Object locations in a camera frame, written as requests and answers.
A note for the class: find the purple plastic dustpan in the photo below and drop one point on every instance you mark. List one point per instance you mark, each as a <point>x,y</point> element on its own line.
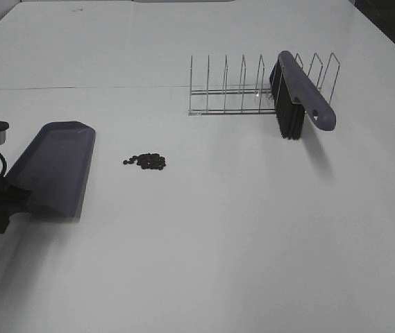
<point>55,167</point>

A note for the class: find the purple hand brush black bristles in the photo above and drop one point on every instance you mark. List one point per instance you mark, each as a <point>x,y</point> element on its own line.
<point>296,97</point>

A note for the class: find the pile of coffee beans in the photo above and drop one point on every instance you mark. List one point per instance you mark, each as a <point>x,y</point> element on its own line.
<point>147,161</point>

